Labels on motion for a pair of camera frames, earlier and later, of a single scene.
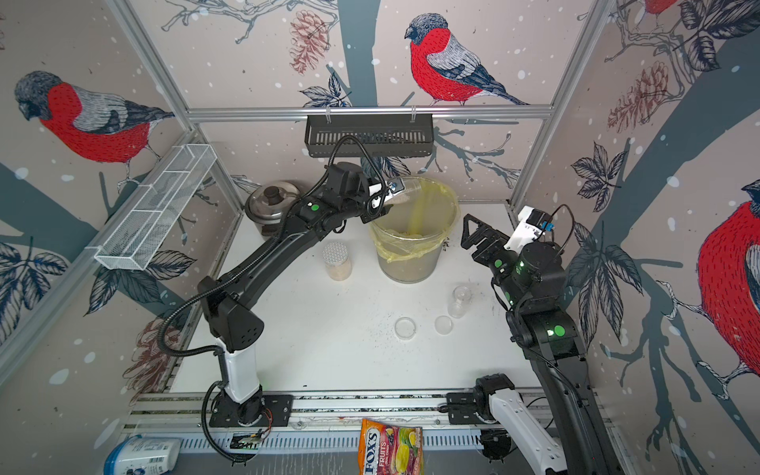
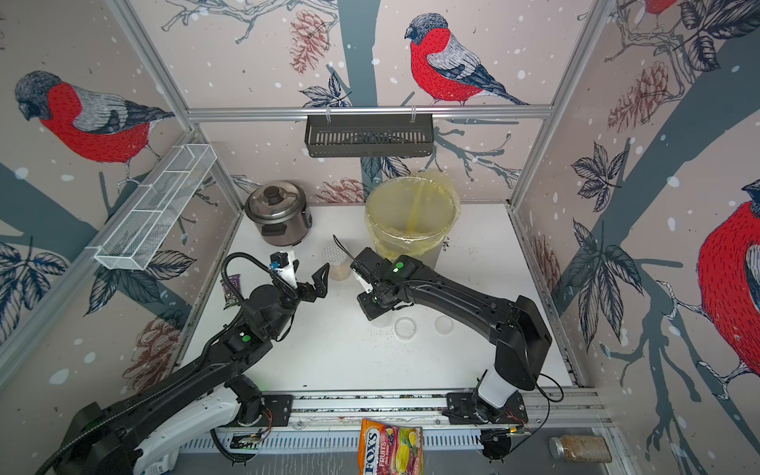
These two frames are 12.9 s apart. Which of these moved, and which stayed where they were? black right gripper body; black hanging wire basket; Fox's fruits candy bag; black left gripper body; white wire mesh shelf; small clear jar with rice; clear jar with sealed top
Moved: black right gripper body; small clear jar with rice; black left gripper body
Stayed: Fox's fruits candy bag; white wire mesh shelf; black hanging wire basket; clear jar with sealed top
